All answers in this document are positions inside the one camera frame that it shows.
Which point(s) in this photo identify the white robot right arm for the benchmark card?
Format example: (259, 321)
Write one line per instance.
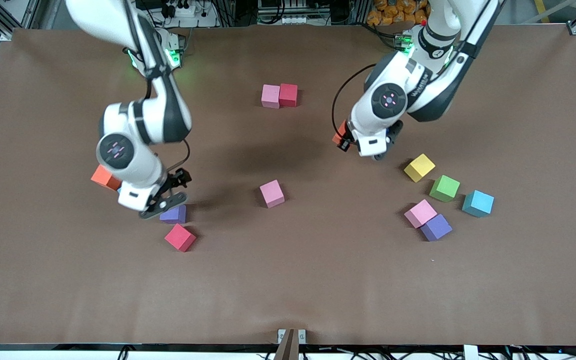
(133, 165)

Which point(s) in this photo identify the green foam cube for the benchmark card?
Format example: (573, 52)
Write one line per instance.
(444, 188)

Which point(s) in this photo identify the yellow foam cube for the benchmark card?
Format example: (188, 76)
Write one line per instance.
(419, 167)

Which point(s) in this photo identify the brown wooden stick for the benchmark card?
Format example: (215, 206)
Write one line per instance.
(288, 350)

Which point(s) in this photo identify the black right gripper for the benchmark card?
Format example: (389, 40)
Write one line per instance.
(180, 177)

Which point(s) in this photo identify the pink foam cube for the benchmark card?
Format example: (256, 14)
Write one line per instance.
(272, 193)
(419, 212)
(270, 96)

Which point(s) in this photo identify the white tag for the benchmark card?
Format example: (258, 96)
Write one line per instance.
(470, 352)

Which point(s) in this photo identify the small metal bracket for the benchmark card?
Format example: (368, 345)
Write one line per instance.
(281, 334)

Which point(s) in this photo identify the orange foam cube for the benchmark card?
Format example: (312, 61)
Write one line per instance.
(337, 136)
(102, 176)

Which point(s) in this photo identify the slim white power strip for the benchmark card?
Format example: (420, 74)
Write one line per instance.
(288, 20)

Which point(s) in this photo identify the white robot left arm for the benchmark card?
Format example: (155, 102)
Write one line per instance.
(389, 100)

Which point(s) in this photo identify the white power strip with plugs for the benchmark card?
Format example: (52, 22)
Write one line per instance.
(203, 20)

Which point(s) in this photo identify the bag of orange items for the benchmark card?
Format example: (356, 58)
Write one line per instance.
(388, 12)

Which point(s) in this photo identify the brown paper table cover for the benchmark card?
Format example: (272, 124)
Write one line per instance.
(288, 280)

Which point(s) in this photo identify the red foam cube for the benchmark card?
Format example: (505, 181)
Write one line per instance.
(288, 95)
(180, 237)

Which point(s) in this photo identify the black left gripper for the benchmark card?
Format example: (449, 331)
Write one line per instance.
(346, 135)

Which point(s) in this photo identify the purple foam cube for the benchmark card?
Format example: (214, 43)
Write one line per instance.
(175, 216)
(437, 228)

